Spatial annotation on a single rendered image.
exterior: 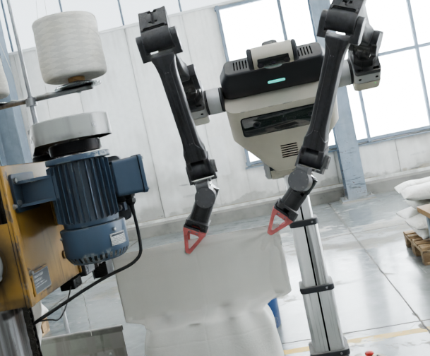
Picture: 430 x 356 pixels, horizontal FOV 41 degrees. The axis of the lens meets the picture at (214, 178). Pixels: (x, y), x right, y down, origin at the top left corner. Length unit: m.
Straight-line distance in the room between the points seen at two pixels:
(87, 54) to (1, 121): 9.00
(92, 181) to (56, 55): 0.34
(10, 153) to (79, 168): 9.10
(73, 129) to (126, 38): 8.82
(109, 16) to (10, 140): 2.68
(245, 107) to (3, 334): 1.07
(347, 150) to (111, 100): 4.02
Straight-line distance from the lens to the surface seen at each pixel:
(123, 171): 1.34
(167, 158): 9.80
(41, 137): 1.32
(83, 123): 1.30
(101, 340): 2.15
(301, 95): 1.97
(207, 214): 1.64
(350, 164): 9.26
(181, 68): 1.78
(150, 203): 9.92
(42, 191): 1.35
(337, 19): 1.51
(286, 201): 1.62
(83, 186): 1.30
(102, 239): 1.31
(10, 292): 1.34
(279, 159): 2.11
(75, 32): 1.48
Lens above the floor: 1.28
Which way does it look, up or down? 3 degrees down
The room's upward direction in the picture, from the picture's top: 12 degrees counter-clockwise
